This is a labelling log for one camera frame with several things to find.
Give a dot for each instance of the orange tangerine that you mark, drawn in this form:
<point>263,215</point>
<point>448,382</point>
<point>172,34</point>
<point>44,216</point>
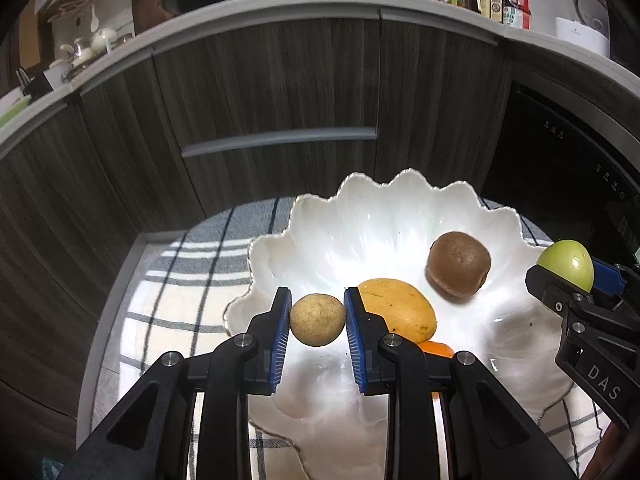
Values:
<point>436,349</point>

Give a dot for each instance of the white scalloped bowl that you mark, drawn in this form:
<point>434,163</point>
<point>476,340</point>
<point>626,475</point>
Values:
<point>380,230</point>

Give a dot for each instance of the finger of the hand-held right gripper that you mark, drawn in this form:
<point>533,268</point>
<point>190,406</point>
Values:
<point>542,285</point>
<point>607,277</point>

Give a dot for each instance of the white ladle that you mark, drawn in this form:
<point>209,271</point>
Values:
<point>95,20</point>

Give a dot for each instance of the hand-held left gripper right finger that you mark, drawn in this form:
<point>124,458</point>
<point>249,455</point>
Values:
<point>356,345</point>

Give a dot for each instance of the black knife block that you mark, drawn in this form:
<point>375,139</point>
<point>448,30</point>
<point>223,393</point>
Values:
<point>35,82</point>

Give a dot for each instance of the black white checkered cloth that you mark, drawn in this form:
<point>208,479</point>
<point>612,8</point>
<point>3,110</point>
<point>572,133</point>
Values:
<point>165,280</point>

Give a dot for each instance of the dark wood base cabinets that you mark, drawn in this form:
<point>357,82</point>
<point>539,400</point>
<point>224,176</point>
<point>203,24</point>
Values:
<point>260,85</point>

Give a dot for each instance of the red label bottle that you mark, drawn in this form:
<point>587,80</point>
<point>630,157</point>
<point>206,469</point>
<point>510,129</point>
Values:
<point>517,5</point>

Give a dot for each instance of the dark wooden cutting board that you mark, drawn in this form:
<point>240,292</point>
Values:
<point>150,10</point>

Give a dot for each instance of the yellow mango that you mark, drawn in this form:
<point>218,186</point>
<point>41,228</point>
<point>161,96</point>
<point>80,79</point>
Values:
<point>400,305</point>

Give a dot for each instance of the white box appliance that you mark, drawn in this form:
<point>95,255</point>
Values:
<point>582,37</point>

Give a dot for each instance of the green apple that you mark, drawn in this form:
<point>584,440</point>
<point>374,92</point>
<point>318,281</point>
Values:
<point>565,265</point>

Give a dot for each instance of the small brown longan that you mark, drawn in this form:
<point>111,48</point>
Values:
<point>317,320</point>

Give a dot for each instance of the white rice cooker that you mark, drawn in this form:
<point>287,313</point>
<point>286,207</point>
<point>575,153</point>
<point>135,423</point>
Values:
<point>590,5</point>

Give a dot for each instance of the green basin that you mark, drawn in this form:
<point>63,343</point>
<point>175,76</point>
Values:
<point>12,112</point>

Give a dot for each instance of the brown kiwi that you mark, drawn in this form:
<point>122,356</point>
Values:
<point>459,265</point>

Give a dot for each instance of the black built-in dishwasher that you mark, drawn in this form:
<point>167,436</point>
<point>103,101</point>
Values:
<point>555,170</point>

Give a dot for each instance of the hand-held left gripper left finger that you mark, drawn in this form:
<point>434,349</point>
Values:
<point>281,340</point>

